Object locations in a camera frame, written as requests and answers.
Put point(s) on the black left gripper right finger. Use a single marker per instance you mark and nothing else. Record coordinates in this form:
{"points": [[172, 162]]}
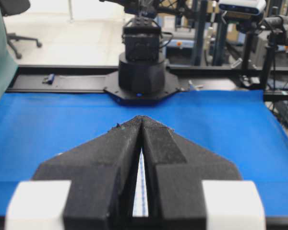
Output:
{"points": [[193, 188]]}

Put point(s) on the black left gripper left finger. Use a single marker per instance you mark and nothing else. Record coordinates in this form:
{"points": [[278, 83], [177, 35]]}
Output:
{"points": [[90, 187]]}

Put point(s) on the blue white striped towel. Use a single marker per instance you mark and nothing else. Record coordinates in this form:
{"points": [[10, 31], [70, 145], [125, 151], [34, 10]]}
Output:
{"points": [[140, 204]]}

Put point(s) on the blue table mat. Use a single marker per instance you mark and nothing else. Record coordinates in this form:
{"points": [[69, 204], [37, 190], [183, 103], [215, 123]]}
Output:
{"points": [[236, 125]]}

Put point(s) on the small blue black clip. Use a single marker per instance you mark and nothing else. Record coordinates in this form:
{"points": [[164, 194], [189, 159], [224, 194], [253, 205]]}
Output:
{"points": [[49, 79]]}

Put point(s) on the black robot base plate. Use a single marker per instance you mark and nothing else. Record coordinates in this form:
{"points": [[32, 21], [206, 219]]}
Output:
{"points": [[122, 96]]}

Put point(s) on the black table frame rail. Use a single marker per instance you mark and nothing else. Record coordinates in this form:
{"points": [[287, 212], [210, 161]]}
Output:
{"points": [[85, 79]]}

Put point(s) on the black camera stand pole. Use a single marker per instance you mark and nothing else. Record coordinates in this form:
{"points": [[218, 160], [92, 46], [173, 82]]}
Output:
{"points": [[278, 27]]}

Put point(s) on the white depth camera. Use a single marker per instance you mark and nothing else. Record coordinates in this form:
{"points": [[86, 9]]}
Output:
{"points": [[253, 7]]}

